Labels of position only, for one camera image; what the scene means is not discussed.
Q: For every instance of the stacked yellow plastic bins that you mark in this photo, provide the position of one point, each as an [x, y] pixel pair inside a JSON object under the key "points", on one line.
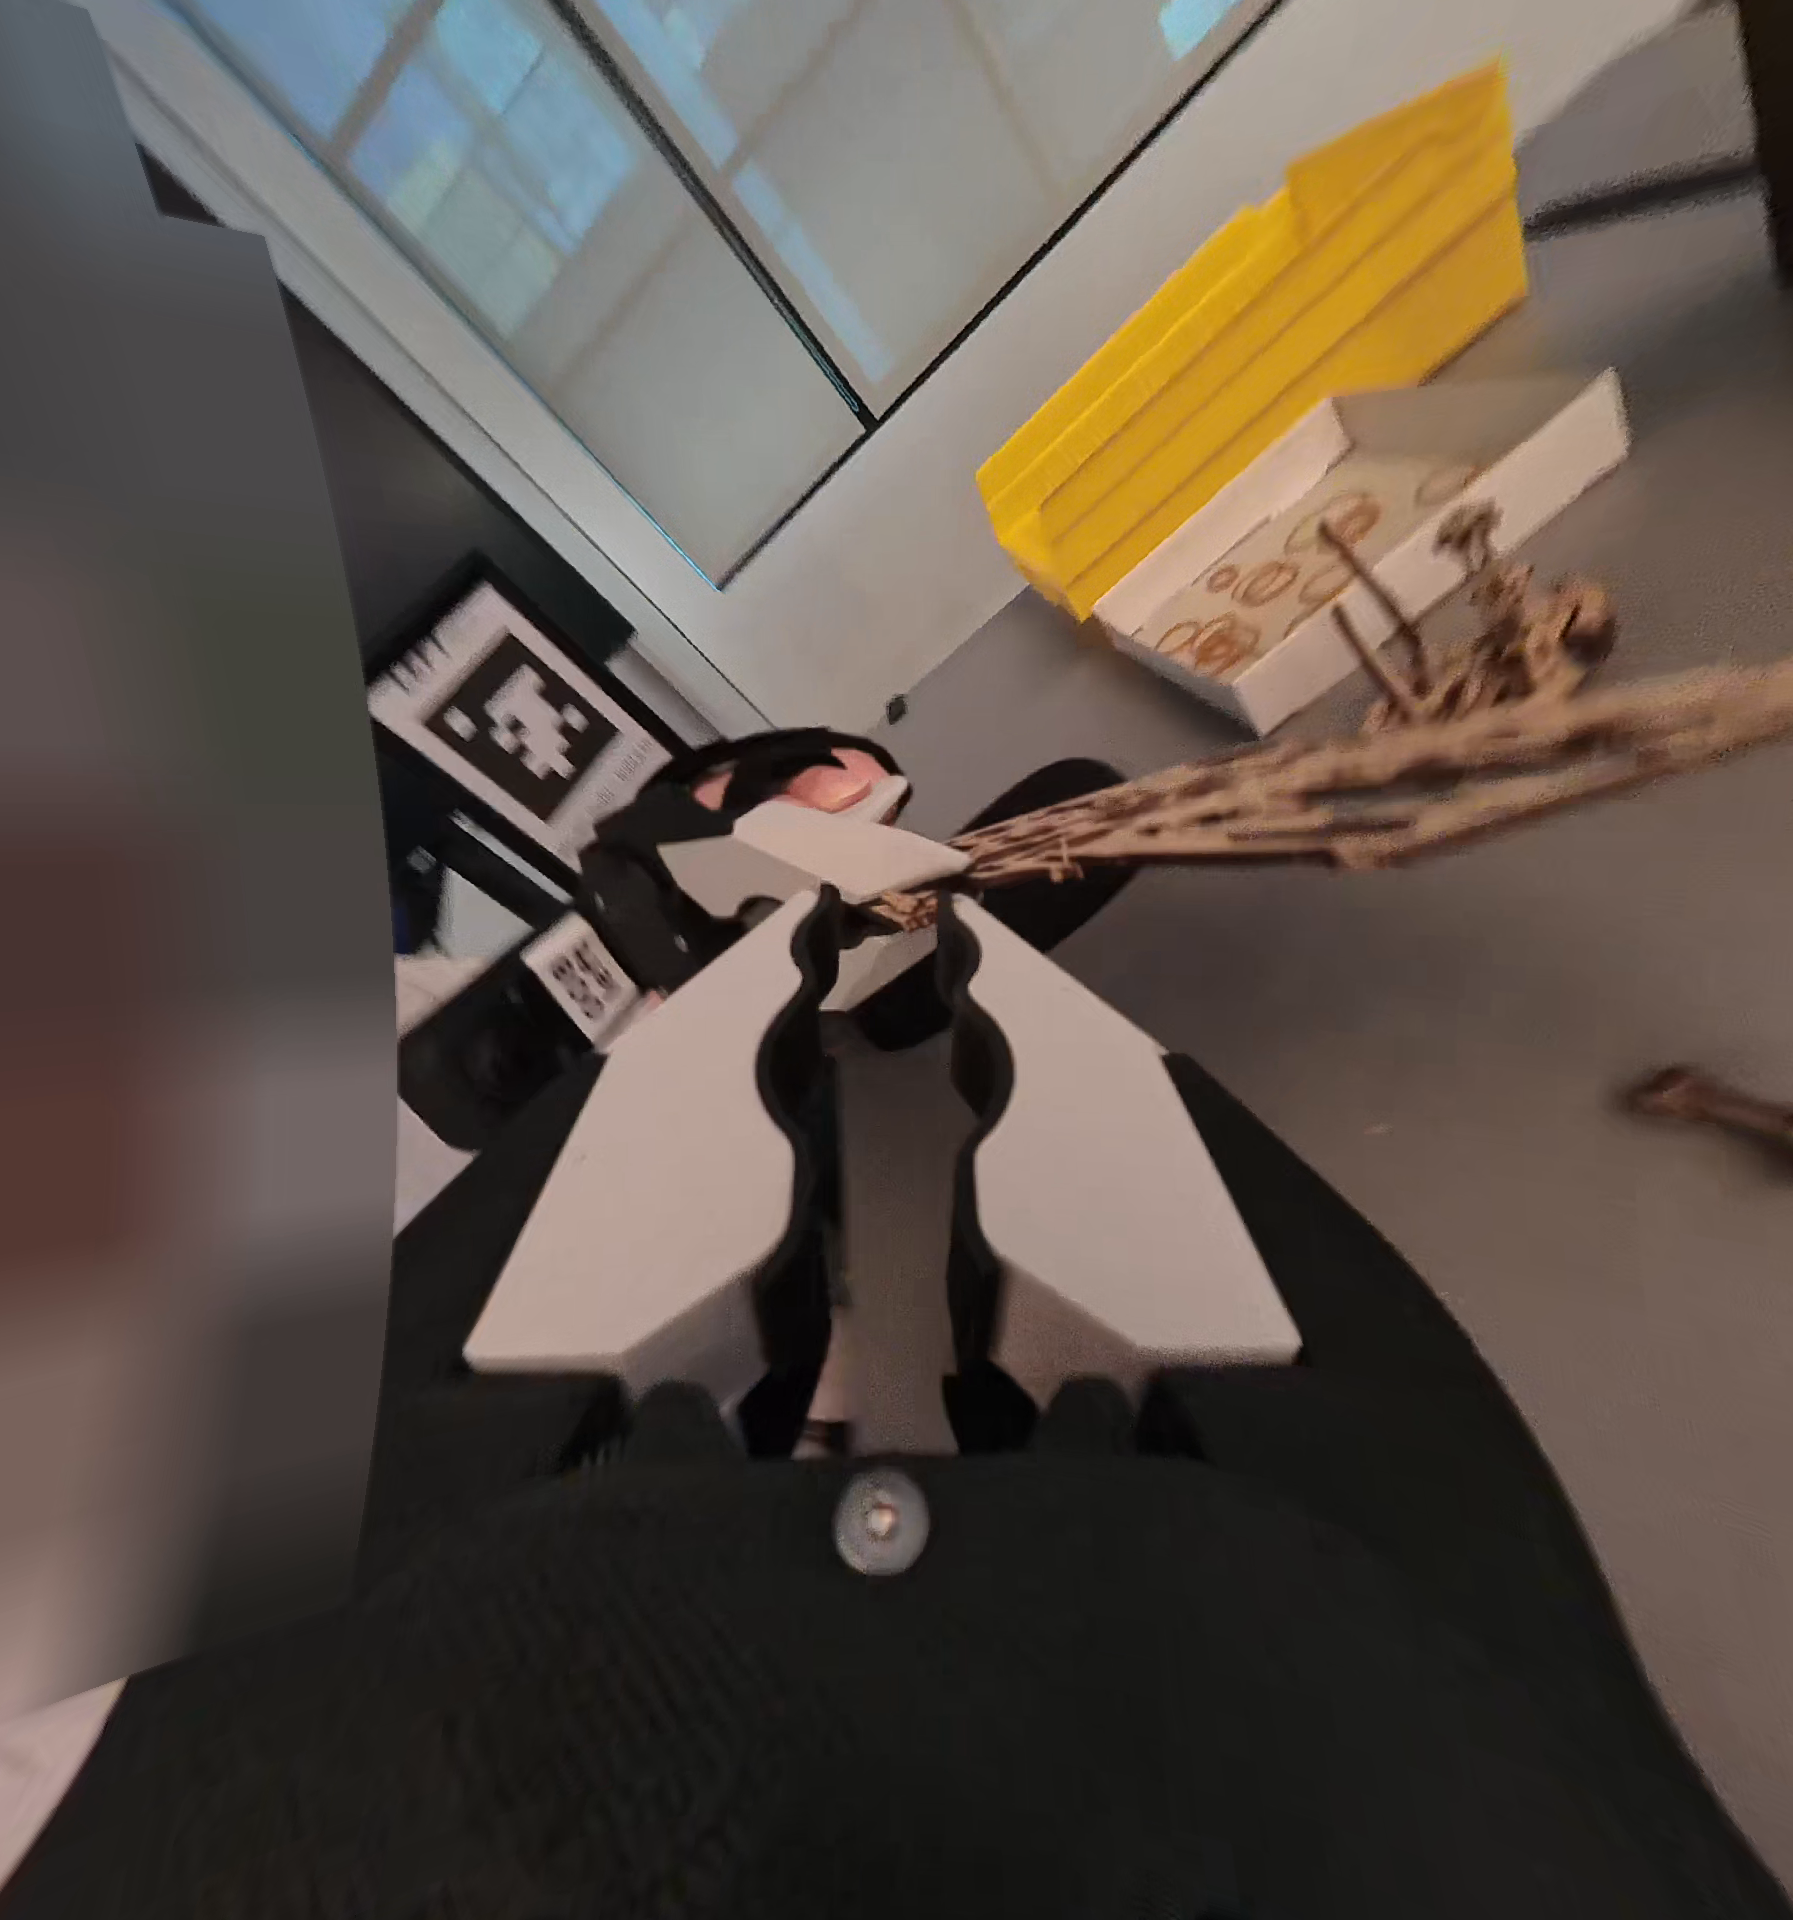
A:
{"points": [[1286, 346]]}

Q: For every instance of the laser-cut plywood parts sheet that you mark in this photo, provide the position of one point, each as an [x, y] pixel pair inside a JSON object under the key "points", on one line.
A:
{"points": [[1286, 811]]}

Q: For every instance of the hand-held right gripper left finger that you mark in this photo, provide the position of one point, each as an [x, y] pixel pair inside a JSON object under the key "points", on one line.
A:
{"points": [[641, 1199]]}

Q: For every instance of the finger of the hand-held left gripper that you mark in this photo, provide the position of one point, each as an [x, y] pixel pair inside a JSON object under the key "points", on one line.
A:
{"points": [[835, 854], [881, 967]]}

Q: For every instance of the pile of tan rubber bands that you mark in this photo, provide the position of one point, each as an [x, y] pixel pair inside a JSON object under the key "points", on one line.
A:
{"points": [[1255, 584]]}

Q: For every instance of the assembled wooden mechanical model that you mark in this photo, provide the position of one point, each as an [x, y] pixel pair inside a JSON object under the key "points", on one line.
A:
{"points": [[1496, 630]]}

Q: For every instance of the white cardboard box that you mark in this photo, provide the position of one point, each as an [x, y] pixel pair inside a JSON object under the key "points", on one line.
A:
{"points": [[1525, 481]]}

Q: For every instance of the person's left hand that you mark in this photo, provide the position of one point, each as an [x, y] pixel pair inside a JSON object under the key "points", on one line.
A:
{"points": [[835, 787]]}

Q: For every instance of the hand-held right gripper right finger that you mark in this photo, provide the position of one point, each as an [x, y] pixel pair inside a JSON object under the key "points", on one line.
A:
{"points": [[1121, 1199]]}

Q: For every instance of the small wooden linkage assembly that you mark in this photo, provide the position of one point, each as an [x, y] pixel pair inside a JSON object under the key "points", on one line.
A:
{"points": [[1736, 1118]]}

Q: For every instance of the large glass window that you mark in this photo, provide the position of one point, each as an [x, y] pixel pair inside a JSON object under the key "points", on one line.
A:
{"points": [[686, 300]]}

